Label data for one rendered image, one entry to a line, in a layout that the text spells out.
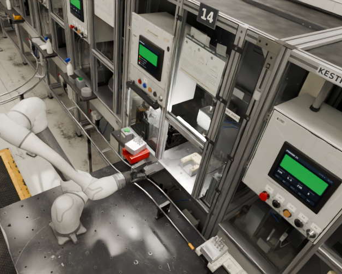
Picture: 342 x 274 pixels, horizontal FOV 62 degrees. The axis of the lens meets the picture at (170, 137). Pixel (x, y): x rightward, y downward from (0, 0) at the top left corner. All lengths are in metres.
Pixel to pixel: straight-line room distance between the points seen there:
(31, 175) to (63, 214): 1.57
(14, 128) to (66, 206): 0.54
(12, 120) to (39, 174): 1.77
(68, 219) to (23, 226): 0.37
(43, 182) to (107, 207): 1.27
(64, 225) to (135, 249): 0.46
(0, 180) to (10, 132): 1.81
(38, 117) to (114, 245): 0.91
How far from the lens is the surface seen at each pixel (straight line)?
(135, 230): 2.01
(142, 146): 2.06
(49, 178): 3.27
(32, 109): 1.68
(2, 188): 3.28
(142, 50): 1.86
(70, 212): 1.82
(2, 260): 2.82
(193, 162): 2.10
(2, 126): 1.59
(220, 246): 1.75
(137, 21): 1.90
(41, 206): 2.18
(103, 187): 1.59
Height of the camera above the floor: 2.38
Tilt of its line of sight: 39 degrees down
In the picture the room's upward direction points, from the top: 10 degrees clockwise
